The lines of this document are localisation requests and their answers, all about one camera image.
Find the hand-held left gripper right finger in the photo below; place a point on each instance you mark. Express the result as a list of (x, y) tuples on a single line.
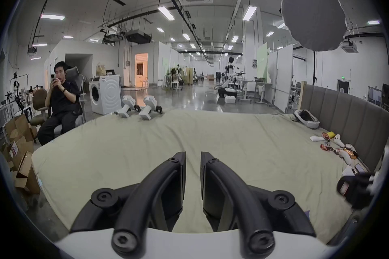
[(240, 194)]

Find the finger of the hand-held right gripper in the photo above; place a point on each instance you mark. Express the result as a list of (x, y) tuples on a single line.
[(357, 191)]

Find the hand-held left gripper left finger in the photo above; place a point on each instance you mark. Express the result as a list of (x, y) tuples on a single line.
[(146, 191)]

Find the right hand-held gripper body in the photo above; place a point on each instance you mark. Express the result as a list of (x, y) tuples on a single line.
[(386, 157)]

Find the white card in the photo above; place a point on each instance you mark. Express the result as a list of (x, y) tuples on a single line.
[(349, 170)]

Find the grey padded headboard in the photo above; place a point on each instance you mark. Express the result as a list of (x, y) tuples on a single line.
[(349, 113)]

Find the bed with pale green sheet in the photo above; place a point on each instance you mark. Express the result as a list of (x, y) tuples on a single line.
[(243, 136)]

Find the white headset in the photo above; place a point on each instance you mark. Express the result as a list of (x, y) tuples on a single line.
[(307, 122)]

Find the white washing machine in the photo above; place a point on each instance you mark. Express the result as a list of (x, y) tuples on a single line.
[(109, 94)]

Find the white desk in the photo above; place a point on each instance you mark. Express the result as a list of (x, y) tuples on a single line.
[(256, 89)]

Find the white humanoid robot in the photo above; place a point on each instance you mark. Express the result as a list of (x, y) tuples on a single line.
[(231, 72)]

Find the pile of cartons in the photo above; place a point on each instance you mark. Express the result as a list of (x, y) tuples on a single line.
[(21, 142)]

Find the brown office chair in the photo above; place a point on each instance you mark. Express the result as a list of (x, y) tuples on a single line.
[(39, 98)]

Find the round studio light on stand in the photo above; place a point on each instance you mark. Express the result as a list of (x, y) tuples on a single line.
[(313, 15)]

